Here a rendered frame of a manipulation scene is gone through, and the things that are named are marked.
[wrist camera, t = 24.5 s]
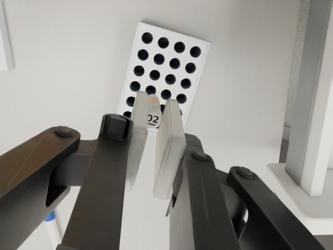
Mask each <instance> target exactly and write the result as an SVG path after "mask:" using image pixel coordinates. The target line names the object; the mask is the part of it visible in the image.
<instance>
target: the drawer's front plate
mask: <svg viewBox="0 0 333 250"><path fill-rule="evenodd" d="M285 165H286V163H269V164H267V165H266V173H265V178H266V180H267V181H268V183H269V184H270V186H271V187H272V189H273V190H274V192H275V193H276V194H277V196H278V197H279V199H280V200H281V201H282V202H283V203H284V204H285V205H286V207H287V208H288V209H289V210H290V211H291V212H292V213H293V214H294V215H295V216H296V217H297V218H298V219H299V220H300V222H301V223H302V224H303V225H304V226H305V227H306V228H307V229H308V230H309V231H310V232H311V233H312V234H313V235H333V169H327V170H326V175H325V180H324V185H323V190H322V195H321V196H310V195H309V194H308V193H307V192H306V191H305V190H304V189H303V187H302V186H298V185H297V184H296V183H295V182H294V180H293V179H292V178H291V177H290V176H289V174H288V173H287V172H286V171H285Z"/></svg>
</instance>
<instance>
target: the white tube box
mask: <svg viewBox="0 0 333 250"><path fill-rule="evenodd" d="M210 44H211V43H210V42H208V41H206V40H202V39H199V38H195V37H192V36H189V35H185V34H182V33H178V32H175V31H171V30H168V29H165V28H161V27H158V26H155V25H151V24H148V23H144V22H141V21H140V22H138V25H137V30H136V34H135V38H134V42H133V47H132V51H131V55H130V59H129V64H128V68H127V72H126V76H125V81H124V85H123V89H122V93H121V98H120V102H119V106H118V111H117V114H119V115H123V116H126V117H128V118H130V117H131V113H132V109H133V105H134V101H135V97H136V93H137V92H139V90H140V91H144V92H147V94H148V95H150V94H155V95H157V96H158V97H159V100H160V106H161V113H162V115H163V112H164V108H165V105H166V101H167V99H169V98H171V99H175V100H177V102H178V103H179V108H180V114H181V119H182V124H183V128H184V127H185V124H186V120H187V117H188V114H189V111H190V108H191V105H192V101H193V98H194V95H195V92H196V89H197V86H198V82H199V79H200V76H201V73H202V70H203V67H204V63H205V60H206V57H207V54H208V51H209V48H210ZM158 130H159V126H158V127H156V128H148V133H149V134H153V135H157V133H158Z"/></svg>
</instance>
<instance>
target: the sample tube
mask: <svg viewBox="0 0 333 250"><path fill-rule="evenodd" d="M161 122H162V113H161V106H160V100H159V97H158V96H157V95H155V94H150V95H149V98H148V128H156V127H158V126H160V124H161Z"/></svg>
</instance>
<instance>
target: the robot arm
mask: <svg viewBox="0 0 333 250"><path fill-rule="evenodd" d="M148 98H149V95H148V94H147V92H144V91H140V90H139V92H137V93H136V97H135V101H134V105H133V109H132V113H131V117H130V118H128V117H126V116H123V115H119V114H104V115H103V118H102V123H101V128H100V132H99V136H98V138H97V139H94V140H80V137H81V134H80V132H78V131H77V130H75V129H72V128H69V127H67V126H61V125H59V126H53V127H51V128H48V129H46V130H45V131H43V132H41V133H39V134H38V135H36V136H34V137H32V138H31V139H29V140H27V141H25V142H23V143H22V144H20V145H18V146H16V147H15V148H13V149H11V150H9V151H7V152H6V153H4V154H2V155H0V250H17V249H18V248H19V247H20V246H21V245H22V244H23V243H24V242H25V241H26V239H27V238H28V237H29V236H30V235H31V234H32V233H33V232H34V231H35V230H36V229H37V228H38V226H39V225H40V224H41V223H42V222H43V221H44V220H45V219H46V218H47V217H48V216H49V214H50V213H51V212H52V211H53V210H54V209H55V208H56V207H57V206H58V205H59V204H60V203H61V201H62V200H63V199H64V198H65V197H66V196H67V195H68V194H69V192H70V190H71V187H80V190H79V193H78V196H77V199H76V202H75V205H74V208H73V210H72V213H71V216H70V219H69V221H68V224H67V227H66V230H65V233H64V236H63V239H62V242H61V244H58V245H57V247H56V250H119V245H120V235H121V224H122V213H123V202H124V192H129V193H130V191H133V189H134V185H135V181H136V177H137V174H138V170H139V166H140V162H141V159H142V155H143V151H144V147H145V144H146V140H147V136H148ZM172 190H173V193H172V196H171V199H170V202H169V205H168V208H167V212H166V215H165V216H166V217H168V215H169V250H327V249H326V248H325V247H324V246H323V245H322V244H321V243H320V242H319V241H318V240H317V239H316V238H315V237H314V235H313V234H312V233H311V232H310V231H309V230H308V229H307V228H306V227H305V226H304V225H303V224H302V223H301V222H300V220H299V219H298V218H297V217H296V216H295V215H294V214H293V213H292V212H291V211H290V210H289V209H288V208H287V207H286V205H285V204H284V203H283V202H282V201H281V200H280V199H279V198H278V197H277V196H276V195H275V194H274V193H273V191H272V190H271V189H270V188H269V187H268V186H267V185H266V184H265V183H264V182H263V181H262V180H261V179H260V177H259V176H258V175H256V174H255V173H254V172H252V171H251V170H250V169H248V168H245V167H240V166H232V167H231V168H230V171H229V173H226V172H223V171H221V170H219V169H217V168H216V167H215V164H214V161H213V159H212V157H211V156H209V155H208V154H206V153H204V150H203V148H202V145H201V141H200V139H199V138H198V137H197V136H195V135H192V134H188V133H184V129H183V124H182V119H181V114H180V108H179V103H178V102H177V100H175V99H171V98H169V99H167V100H166V105H165V108H164V112H163V115H162V122H161V124H160V126H159V130H158V133H157V137H156V149H155V168H154V187H153V196H155V198H157V199H161V200H167V199H169V198H170V194H171V191H172ZM247 211H248V219H247V222H245V220H244V216H245V214H246V212H247Z"/></svg>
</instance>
